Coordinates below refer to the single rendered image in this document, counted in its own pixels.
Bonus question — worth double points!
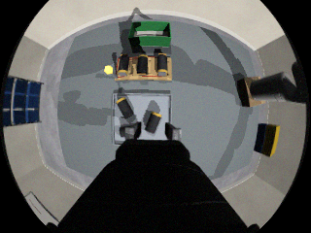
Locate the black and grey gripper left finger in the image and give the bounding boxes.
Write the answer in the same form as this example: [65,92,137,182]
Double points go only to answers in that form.
[125,121,142,140]

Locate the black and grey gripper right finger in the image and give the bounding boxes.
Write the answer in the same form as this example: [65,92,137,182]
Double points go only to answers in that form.
[165,122,182,142]

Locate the green open-top box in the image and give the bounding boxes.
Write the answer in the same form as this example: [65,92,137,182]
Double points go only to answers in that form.
[128,21,171,48]

